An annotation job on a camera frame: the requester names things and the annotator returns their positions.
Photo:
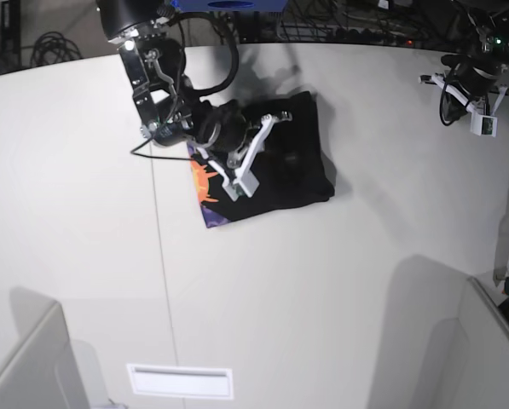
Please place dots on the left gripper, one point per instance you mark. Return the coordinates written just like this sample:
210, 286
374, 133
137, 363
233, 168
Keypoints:
468, 80

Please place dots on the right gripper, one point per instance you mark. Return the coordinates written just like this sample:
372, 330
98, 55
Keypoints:
225, 129

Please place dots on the black T-shirt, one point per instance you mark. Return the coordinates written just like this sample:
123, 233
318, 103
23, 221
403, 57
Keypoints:
290, 169

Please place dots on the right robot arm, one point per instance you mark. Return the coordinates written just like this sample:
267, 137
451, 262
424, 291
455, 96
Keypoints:
170, 108

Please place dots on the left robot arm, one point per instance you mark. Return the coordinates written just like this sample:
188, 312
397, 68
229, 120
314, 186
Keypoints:
483, 29

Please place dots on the black power strip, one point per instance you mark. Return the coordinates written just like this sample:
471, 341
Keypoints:
366, 36

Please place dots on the blue box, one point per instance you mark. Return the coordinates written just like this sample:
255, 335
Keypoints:
230, 5

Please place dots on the white left partition panel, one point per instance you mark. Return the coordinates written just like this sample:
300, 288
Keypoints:
40, 371

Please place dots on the white partition panel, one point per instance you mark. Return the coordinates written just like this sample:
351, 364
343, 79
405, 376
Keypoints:
480, 357
40, 371

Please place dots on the white right partition panel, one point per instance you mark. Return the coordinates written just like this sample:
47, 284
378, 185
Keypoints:
480, 357

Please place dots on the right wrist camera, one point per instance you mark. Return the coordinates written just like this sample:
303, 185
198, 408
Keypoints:
244, 185

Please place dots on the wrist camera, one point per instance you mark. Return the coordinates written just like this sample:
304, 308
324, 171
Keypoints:
244, 185
483, 125

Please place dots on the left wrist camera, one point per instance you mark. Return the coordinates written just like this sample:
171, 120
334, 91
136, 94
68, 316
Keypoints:
483, 125

